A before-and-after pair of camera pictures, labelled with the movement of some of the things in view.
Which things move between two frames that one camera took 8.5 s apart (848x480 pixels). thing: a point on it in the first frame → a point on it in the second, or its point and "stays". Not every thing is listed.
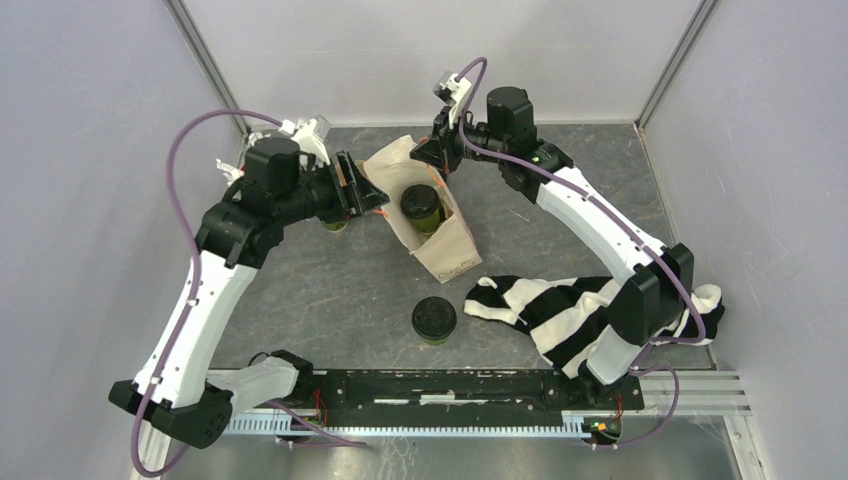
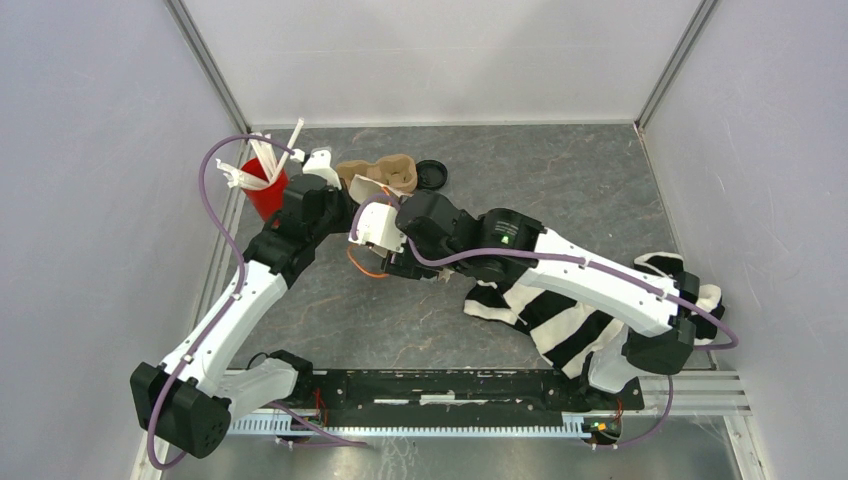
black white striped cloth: (568, 318) stays
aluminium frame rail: (667, 394) stays
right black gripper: (439, 150) → (406, 264)
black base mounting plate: (459, 397) stays
